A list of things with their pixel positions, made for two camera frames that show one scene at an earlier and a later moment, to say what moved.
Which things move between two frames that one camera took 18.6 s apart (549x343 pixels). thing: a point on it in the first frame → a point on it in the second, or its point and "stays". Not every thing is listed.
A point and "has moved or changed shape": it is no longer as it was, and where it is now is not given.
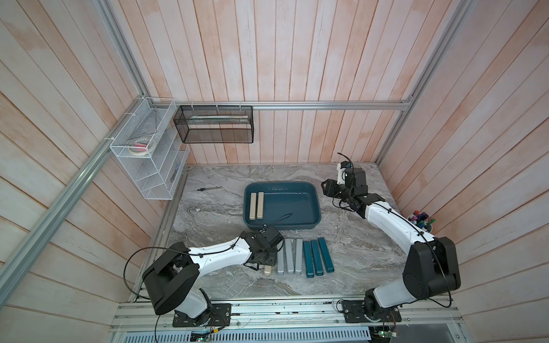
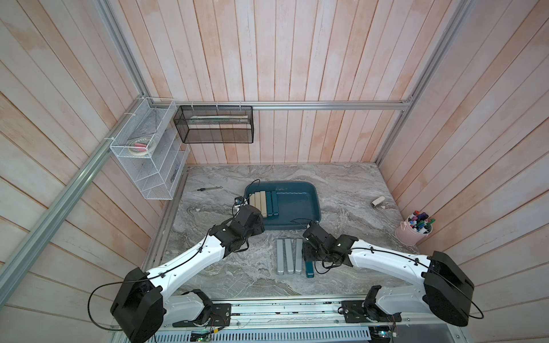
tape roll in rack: x=142 y=146 stays
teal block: x=325 y=255 has moved or changed shape
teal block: x=308 y=259 stays
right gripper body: x=338 y=191 → x=310 y=254
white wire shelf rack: x=149 y=150 stays
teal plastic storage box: x=287 y=204 stays
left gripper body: x=269 y=259 → x=258 y=229
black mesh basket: x=216 y=123 stays
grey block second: x=289 y=256 stays
